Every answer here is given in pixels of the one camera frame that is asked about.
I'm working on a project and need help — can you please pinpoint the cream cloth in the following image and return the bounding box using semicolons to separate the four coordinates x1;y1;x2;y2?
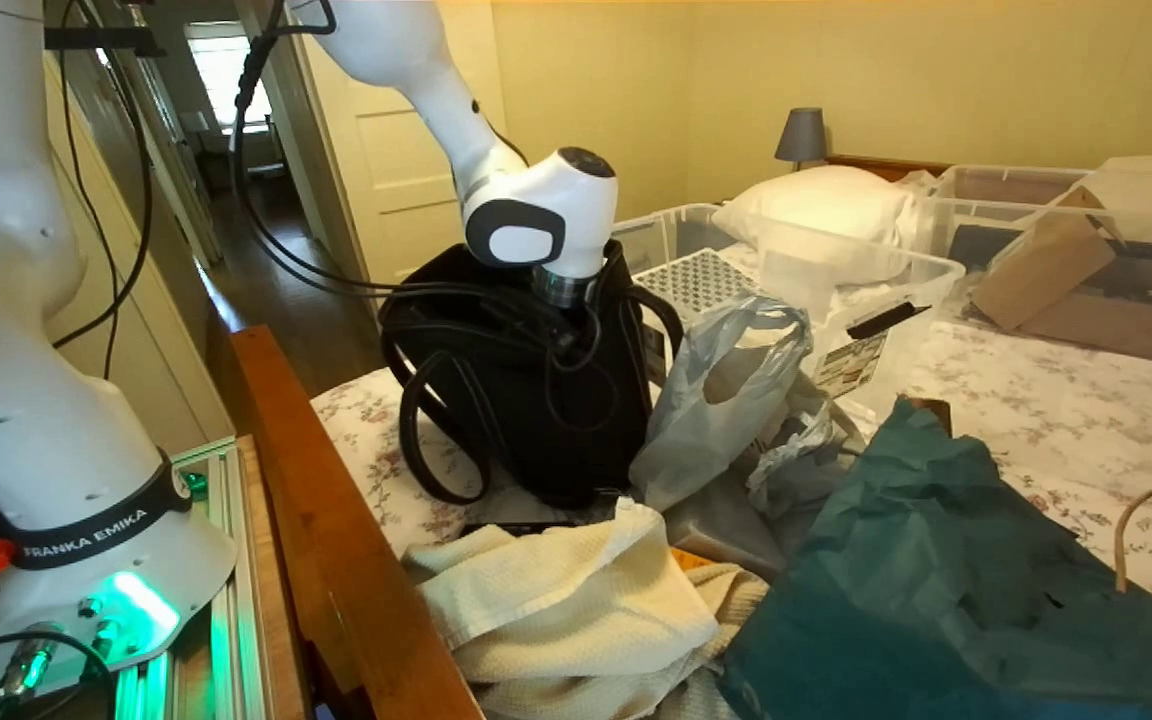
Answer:
407;501;766;720

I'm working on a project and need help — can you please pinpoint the grey plastic bag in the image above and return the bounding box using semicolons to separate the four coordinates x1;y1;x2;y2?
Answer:
627;295;810;511

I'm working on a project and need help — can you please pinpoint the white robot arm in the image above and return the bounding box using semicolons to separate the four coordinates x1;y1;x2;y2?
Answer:
0;0;617;711

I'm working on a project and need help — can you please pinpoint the grey lamp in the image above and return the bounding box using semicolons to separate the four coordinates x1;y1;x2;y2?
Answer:
776;109;826;166

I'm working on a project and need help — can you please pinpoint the wooden bed footboard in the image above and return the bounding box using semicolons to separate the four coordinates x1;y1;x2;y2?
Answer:
218;326;483;720

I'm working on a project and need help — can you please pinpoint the clear plastic bin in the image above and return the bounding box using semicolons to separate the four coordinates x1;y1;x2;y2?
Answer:
610;203;964;346

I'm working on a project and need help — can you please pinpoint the floral bedspread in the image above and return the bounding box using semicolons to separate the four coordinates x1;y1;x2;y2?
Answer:
308;313;1152;603

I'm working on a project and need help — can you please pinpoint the white pillow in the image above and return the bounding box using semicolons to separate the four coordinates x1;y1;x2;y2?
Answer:
714;164;931;249

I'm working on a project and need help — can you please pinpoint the teal cloth bag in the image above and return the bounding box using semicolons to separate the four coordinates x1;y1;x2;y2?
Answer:
718;400;1152;720

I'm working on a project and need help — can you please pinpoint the black bag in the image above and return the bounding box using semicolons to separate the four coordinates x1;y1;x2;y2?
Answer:
381;239;683;508

